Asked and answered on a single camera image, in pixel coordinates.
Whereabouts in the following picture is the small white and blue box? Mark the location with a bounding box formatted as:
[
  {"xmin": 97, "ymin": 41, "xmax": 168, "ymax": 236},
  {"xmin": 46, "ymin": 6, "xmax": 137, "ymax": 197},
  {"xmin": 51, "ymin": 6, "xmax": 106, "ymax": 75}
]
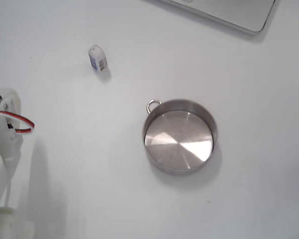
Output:
[{"xmin": 88, "ymin": 44, "xmax": 108, "ymax": 72}]

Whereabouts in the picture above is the silver laptop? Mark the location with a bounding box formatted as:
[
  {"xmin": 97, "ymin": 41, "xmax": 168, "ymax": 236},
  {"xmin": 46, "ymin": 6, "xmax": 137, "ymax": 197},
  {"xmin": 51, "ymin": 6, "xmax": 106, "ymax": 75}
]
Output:
[{"xmin": 144, "ymin": 0, "xmax": 282, "ymax": 36}]

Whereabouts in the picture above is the round metal bowl with ring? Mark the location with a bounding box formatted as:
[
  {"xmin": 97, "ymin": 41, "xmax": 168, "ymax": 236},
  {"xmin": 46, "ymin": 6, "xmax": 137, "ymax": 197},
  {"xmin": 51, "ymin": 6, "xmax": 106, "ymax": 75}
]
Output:
[{"xmin": 142, "ymin": 99, "xmax": 219, "ymax": 176}]

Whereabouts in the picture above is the red white black servo cable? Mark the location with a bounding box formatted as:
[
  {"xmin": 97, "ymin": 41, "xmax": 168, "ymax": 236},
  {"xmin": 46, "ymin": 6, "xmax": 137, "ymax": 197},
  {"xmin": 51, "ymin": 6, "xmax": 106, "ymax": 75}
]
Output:
[{"xmin": 0, "ymin": 111, "xmax": 36, "ymax": 135}]

